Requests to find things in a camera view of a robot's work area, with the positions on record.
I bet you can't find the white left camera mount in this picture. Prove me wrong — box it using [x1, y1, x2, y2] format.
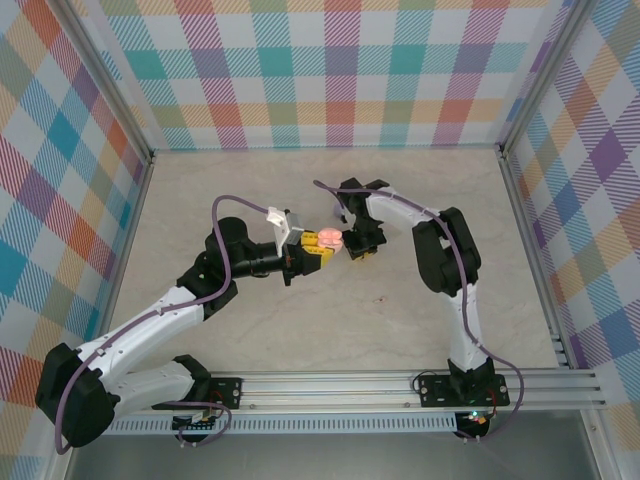
[266, 205, 295, 254]

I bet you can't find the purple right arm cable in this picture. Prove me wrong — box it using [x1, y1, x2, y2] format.
[312, 178, 525, 445]

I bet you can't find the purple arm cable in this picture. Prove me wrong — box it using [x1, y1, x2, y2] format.
[53, 194, 274, 456]
[312, 178, 525, 445]

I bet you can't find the long aluminium base rail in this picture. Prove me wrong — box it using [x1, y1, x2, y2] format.
[117, 368, 606, 414]

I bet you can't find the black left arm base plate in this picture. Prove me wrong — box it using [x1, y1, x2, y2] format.
[152, 377, 245, 412]

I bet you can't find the aluminium side rail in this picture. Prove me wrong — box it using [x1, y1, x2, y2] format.
[97, 152, 156, 334]
[499, 149, 574, 369]

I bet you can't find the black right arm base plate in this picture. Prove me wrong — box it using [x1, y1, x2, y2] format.
[416, 372, 511, 409]

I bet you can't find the slotted grey cable duct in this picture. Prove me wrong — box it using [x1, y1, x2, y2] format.
[107, 413, 459, 436]

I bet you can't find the small circuit board with wires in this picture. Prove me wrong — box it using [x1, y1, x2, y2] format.
[172, 410, 221, 434]

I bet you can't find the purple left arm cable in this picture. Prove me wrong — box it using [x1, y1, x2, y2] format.
[53, 194, 274, 456]

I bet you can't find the aluminium frame post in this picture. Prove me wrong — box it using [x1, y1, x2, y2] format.
[62, 0, 155, 166]
[499, 0, 594, 156]

